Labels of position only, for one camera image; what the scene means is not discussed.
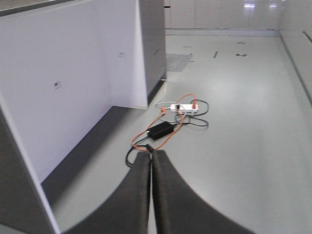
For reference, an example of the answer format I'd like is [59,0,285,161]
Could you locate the white cable on floor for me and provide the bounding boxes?
[155,78,186,122]

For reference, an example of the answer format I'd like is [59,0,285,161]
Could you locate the white cabinet panel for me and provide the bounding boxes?
[0,0,148,234]

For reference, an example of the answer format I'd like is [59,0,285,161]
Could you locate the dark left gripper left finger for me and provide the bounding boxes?
[66,152,151,234]

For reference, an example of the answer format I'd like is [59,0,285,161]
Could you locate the grey floor mat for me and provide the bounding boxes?
[166,54,193,72]

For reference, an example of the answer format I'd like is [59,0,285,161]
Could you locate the black power adapter brick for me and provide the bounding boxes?
[146,121,174,140]

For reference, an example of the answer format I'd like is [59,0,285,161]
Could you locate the white power strip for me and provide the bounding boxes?
[170,104,199,113]

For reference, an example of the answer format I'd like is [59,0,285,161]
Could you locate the orange cable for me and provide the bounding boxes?
[132,93,197,151]

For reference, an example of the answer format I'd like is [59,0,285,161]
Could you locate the dark grey cabinet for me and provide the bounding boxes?
[139,0,167,104]

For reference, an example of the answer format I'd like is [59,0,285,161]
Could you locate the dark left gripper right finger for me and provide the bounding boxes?
[152,150,252,234]

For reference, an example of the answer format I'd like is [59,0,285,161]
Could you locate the black cable on floor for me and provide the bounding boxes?
[125,99,210,167]

